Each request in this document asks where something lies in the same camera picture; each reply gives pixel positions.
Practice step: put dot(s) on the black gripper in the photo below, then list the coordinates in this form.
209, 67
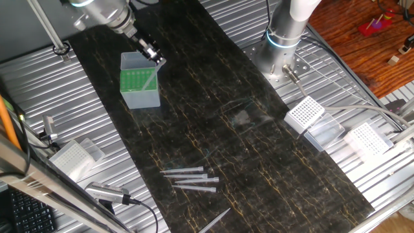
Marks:
144, 42

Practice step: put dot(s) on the large clear pipette tip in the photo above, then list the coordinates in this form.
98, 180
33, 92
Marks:
191, 176
215, 220
152, 77
187, 169
197, 188
202, 180

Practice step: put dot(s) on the green pipette tip holder box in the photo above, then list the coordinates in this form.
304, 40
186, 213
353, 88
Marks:
139, 94

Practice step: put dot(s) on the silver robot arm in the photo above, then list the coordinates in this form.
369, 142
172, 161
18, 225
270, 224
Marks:
281, 32

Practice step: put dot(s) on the white tip rack clear lid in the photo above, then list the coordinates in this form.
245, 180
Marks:
72, 158

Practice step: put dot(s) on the white tip rack left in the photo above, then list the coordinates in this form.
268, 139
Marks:
304, 113

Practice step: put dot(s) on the white tip rack right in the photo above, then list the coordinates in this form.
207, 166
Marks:
367, 140

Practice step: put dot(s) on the black marble pattern mat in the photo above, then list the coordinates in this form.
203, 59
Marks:
226, 129

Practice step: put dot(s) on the aluminium pole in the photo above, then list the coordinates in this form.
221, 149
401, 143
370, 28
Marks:
48, 29

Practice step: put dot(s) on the orange tube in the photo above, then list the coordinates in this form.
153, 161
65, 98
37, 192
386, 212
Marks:
8, 124

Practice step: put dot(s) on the brown wooden table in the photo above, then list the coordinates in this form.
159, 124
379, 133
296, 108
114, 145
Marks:
355, 61

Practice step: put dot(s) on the black keyboard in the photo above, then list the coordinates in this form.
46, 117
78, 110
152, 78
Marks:
30, 213

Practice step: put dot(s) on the red stacking toy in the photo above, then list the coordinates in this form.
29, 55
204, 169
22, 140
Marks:
375, 26

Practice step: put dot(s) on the small wooden block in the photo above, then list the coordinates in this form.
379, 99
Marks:
393, 60

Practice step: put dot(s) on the black white handheld device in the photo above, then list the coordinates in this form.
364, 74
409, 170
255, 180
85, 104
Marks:
408, 43

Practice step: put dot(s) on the beige wooden block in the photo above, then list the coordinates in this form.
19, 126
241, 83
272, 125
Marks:
406, 3

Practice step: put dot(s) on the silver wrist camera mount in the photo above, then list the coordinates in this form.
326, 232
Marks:
80, 24

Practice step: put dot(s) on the small silver camera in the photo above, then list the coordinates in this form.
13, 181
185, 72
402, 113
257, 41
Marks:
49, 127

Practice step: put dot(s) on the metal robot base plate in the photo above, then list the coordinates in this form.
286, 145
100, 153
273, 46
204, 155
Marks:
299, 66

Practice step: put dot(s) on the silver depth camera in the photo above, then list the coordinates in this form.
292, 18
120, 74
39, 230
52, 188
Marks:
105, 192

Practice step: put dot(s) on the aluminium frame beam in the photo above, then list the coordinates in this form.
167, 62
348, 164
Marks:
39, 184

